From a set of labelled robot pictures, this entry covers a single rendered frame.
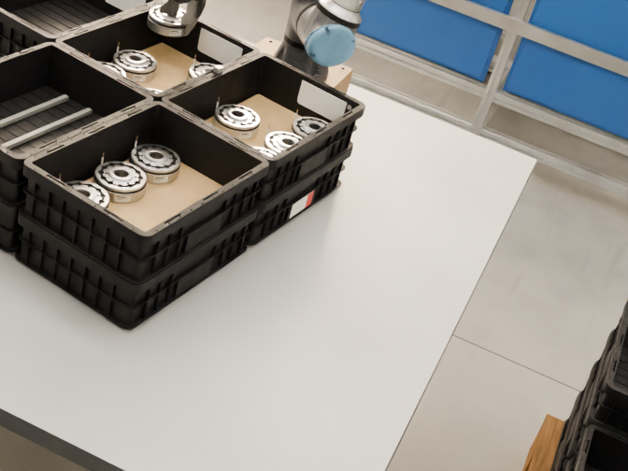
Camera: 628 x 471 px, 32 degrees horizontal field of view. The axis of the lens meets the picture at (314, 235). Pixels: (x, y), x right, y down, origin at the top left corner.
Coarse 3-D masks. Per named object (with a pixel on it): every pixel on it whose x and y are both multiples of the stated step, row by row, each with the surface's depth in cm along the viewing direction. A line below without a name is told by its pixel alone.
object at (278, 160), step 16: (240, 64) 249; (288, 64) 255; (208, 80) 239; (320, 80) 252; (176, 96) 230; (352, 112) 243; (336, 128) 238; (240, 144) 220; (304, 144) 227; (272, 160) 218; (288, 160) 223
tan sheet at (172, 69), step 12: (156, 48) 268; (168, 48) 269; (156, 60) 263; (168, 60) 264; (180, 60) 266; (192, 60) 267; (156, 72) 258; (168, 72) 259; (180, 72) 261; (144, 84) 251; (156, 84) 253; (168, 84) 254
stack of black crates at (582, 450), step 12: (588, 432) 244; (600, 432) 244; (588, 444) 240; (600, 444) 246; (612, 444) 245; (624, 444) 244; (576, 456) 247; (588, 456) 249; (600, 456) 248; (612, 456) 246; (624, 456) 245; (576, 468) 234; (588, 468) 249; (600, 468) 249; (612, 468) 248; (624, 468) 247
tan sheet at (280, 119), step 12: (252, 96) 259; (252, 108) 255; (264, 108) 256; (276, 108) 257; (264, 120) 252; (276, 120) 253; (288, 120) 254; (264, 132) 247; (288, 132) 250; (252, 144) 241
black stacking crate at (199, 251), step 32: (32, 224) 202; (32, 256) 207; (64, 256) 202; (192, 256) 206; (224, 256) 223; (64, 288) 204; (96, 288) 200; (128, 288) 194; (160, 288) 202; (192, 288) 214; (128, 320) 200
